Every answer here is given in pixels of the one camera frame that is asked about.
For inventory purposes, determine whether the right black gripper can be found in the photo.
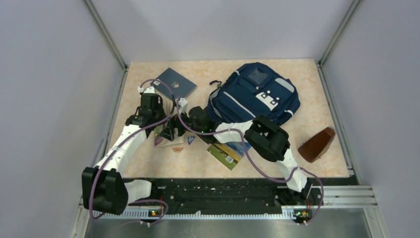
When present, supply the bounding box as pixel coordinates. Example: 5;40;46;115
159;108;204;142

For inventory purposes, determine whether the purple treehouse children's book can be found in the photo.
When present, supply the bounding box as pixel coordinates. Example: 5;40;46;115
154;124;185;148

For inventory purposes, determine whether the navy blue student backpack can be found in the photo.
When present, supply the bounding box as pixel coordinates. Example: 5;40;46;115
207;62;301;125

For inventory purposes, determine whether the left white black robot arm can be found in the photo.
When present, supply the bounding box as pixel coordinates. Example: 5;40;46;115
82;93;167;215

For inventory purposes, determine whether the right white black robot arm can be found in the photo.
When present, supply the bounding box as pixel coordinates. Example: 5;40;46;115
159;106;313;204

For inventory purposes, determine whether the blue triangular eraser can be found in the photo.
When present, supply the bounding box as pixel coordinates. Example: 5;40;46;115
187;136;196;145

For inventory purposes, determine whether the small orange eraser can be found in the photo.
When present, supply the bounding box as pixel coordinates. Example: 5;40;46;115
172;147;183;153

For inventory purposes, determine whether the dark blue hardcover book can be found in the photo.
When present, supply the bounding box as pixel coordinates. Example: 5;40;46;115
151;67;197;99

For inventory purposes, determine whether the black paperback book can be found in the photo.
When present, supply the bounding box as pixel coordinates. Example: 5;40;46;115
196;134;217;144

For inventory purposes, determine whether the blue landscape cover book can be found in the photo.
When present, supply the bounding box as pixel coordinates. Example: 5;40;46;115
207;142;251;170

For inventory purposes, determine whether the brown leather pouch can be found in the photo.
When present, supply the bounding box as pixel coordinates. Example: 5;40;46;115
298;126;336;163

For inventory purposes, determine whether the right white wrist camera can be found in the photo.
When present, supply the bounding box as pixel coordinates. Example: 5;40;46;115
177;98;188;114

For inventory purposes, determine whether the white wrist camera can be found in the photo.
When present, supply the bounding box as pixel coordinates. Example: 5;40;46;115
177;98;188;114
137;86;157;95

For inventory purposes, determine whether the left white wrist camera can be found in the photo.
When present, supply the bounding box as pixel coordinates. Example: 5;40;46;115
137;86;157;95

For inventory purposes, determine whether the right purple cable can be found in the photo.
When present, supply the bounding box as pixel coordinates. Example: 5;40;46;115
175;97;325;227

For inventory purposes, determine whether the purple cable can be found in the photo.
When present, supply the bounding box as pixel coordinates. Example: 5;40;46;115
175;97;325;227
88;78;176;227

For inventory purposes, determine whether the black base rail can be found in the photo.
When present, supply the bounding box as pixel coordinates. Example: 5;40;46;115
149;178;321;215

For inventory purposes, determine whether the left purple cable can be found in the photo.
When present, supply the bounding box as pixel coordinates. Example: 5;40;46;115
88;78;176;227

